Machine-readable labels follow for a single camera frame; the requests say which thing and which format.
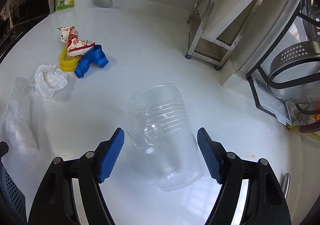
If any clear plastic cup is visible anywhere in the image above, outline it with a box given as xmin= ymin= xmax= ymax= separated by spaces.
xmin=127 ymin=83 xmax=203 ymax=191

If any clear plastic bag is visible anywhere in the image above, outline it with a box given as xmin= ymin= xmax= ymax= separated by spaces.
xmin=4 ymin=77 xmax=38 ymax=161

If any white paper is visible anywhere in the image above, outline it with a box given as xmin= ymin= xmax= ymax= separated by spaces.
xmin=34 ymin=64 xmax=68 ymax=99

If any yellow plastic lid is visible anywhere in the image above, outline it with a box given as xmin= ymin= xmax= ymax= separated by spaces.
xmin=59 ymin=47 xmax=80 ymax=72

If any blue plastic bag piece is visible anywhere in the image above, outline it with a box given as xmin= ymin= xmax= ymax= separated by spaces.
xmin=74 ymin=44 xmax=109 ymax=79

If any red patterned snack wrapper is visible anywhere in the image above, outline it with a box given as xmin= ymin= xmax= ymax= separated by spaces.
xmin=58 ymin=26 xmax=95 ymax=57

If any kitchen knife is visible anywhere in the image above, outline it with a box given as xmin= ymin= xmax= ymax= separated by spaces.
xmin=281 ymin=172 xmax=291 ymax=199

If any blue perforated trash basket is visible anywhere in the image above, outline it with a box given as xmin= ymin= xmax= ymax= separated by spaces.
xmin=1 ymin=163 xmax=27 ymax=224

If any steel cutting board rack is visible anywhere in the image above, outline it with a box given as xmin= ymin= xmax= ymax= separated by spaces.
xmin=185 ymin=0 xmax=263 ymax=70

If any black pot lid rack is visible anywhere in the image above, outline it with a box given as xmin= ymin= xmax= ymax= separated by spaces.
xmin=246 ymin=10 xmax=319 ymax=118

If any steel colander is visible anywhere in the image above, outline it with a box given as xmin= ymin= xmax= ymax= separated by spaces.
xmin=267 ymin=41 xmax=319 ymax=105

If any white cutting board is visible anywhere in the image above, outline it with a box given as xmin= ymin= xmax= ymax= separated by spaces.
xmin=202 ymin=0 xmax=289 ymax=73

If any yellow gas hose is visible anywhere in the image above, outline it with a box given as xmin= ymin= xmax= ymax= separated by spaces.
xmin=287 ymin=124 xmax=320 ymax=141

